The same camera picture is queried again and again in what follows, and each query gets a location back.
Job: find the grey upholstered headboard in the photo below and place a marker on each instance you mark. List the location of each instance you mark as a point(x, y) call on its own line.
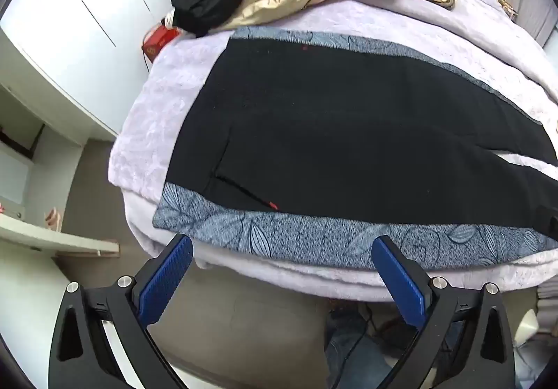
point(536, 1)

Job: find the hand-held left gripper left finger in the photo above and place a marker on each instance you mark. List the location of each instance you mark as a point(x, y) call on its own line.
point(168, 278)

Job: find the white desk board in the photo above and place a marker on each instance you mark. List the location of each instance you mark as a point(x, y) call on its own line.
point(43, 232)

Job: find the person's leg in jeans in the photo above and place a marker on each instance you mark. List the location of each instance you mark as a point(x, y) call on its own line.
point(348, 349)

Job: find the red box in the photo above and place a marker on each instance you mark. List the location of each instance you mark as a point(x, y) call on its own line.
point(159, 42)

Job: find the black pants with grey trim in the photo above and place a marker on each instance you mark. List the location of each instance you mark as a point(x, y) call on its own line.
point(348, 131)

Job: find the white floor object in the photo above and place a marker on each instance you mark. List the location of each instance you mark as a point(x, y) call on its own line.
point(526, 328)

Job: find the lilac plush blanket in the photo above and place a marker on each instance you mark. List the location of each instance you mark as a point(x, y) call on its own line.
point(183, 79)

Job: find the small brown object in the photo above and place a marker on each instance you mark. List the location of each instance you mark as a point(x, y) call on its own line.
point(507, 6)

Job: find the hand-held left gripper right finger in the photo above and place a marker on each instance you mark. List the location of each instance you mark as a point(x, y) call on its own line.
point(399, 280)

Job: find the white wardrobe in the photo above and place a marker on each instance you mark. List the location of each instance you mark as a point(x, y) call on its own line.
point(65, 22)

